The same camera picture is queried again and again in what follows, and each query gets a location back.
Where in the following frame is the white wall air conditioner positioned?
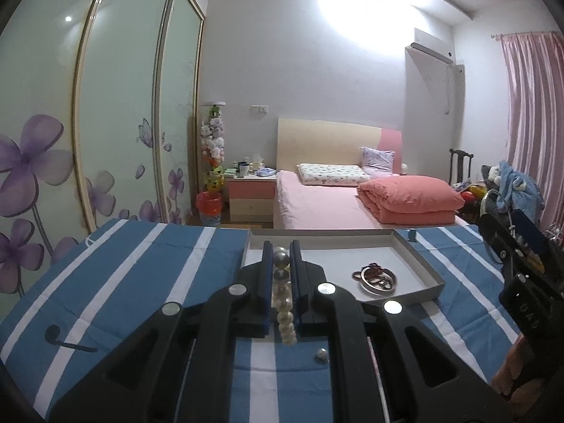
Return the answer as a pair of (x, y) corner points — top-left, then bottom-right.
(410, 27), (454, 65)

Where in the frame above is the silver bangle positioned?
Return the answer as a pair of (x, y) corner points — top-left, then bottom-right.
(359, 268), (397, 296)

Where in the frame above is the person's right hand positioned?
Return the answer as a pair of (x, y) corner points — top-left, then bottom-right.
(490, 339), (534, 401)

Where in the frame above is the curtain rod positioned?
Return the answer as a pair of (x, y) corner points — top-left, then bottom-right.
(491, 30), (560, 41)

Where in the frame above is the grey shallow tray box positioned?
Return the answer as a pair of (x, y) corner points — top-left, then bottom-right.
(240, 228), (447, 307)

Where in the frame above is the plush toy tower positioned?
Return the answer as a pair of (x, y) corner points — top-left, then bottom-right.
(200, 102), (227, 195)

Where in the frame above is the bed with beige pink headboard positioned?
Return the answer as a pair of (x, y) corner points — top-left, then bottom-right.
(273, 117), (468, 230)

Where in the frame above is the purple pillow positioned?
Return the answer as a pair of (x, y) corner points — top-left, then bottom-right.
(360, 146), (396, 172)

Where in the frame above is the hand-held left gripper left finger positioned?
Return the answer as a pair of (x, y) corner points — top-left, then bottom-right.
(46, 240), (276, 423)

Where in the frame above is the white pearl bracelet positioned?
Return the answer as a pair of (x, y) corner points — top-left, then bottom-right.
(271, 249), (297, 347)

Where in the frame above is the pink curtain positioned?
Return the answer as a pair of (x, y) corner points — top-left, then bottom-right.
(500, 30), (564, 234)

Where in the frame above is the white patterned pillow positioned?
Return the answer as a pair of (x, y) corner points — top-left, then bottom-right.
(296, 163), (372, 186)

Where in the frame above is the pink beige nightstand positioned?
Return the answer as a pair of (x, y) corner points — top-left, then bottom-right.
(227, 172), (278, 223)

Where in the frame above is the white pipe cover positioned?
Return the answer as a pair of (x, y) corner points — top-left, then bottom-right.
(445, 64), (465, 115)

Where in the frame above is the dark wooden chair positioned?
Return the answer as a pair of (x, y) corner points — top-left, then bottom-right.
(448, 148), (474, 186)

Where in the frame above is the red trash bin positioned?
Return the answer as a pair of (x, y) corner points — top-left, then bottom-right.
(196, 191), (222, 226)

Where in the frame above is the floral sliding door wardrobe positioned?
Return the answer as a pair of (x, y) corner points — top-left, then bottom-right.
(0, 0), (207, 300)

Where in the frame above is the folded pink quilt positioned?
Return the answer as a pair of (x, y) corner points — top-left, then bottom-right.
(356, 175), (465, 225)

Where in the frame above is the dark red bead bracelet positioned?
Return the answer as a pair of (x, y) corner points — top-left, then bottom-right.
(352, 263), (395, 289)

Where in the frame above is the light blue garment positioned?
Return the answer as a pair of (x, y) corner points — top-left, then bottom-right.
(496, 162), (545, 221)

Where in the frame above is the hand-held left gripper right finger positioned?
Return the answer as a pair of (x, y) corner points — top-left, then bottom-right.
(288, 240), (514, 423)

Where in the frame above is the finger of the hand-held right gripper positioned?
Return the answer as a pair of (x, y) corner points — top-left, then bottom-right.
(478, 214), (529, 285)
(511, 208), (564, 294)

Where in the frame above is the blue white striped tablecloth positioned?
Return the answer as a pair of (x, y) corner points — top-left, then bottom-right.
(0, 218), (529, 423)

